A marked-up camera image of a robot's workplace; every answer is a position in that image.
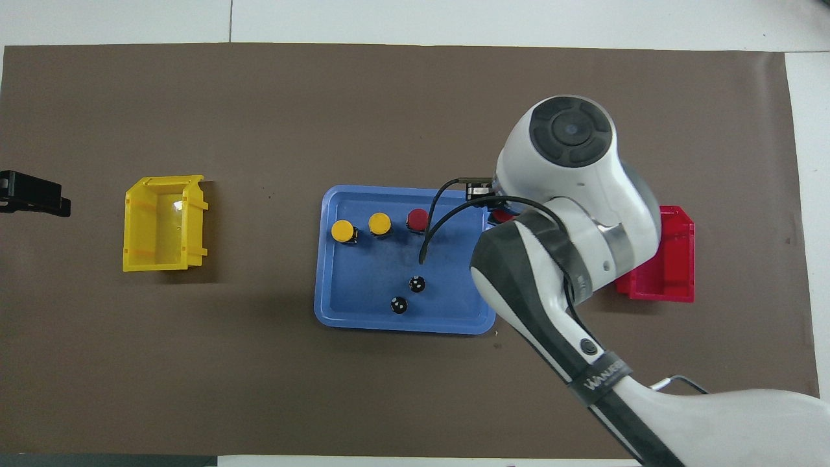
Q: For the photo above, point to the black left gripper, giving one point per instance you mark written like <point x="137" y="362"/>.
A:
<point x="6" y="191"/>

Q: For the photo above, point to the red push button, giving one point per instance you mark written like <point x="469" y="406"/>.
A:
<point x="417" y="219"/>
<point x="500" y="216"/>

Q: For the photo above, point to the yellow push button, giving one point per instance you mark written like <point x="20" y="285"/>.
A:
<point x="380" y="224"/>
<point x="342" y="231"/>

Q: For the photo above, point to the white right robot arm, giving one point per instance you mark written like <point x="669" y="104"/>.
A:
<point x="570" y="194"/>

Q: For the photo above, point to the black cylindrical capacitor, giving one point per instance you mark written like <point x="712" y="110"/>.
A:
<point x="399" y="305"/>
<point x="417" y="284"/>

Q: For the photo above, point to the yellow plastic bin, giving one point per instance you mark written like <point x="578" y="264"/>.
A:
<point x="155" y="227"/>

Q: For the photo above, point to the blue plastic tray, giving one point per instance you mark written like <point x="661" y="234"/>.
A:
<point x="363" y="285"/>

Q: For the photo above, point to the red plastic bin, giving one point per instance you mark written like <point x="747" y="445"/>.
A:
<point x="674" y="259"/>

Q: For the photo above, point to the brown table mat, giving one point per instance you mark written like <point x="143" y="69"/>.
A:
<point x="194" y="357"/>

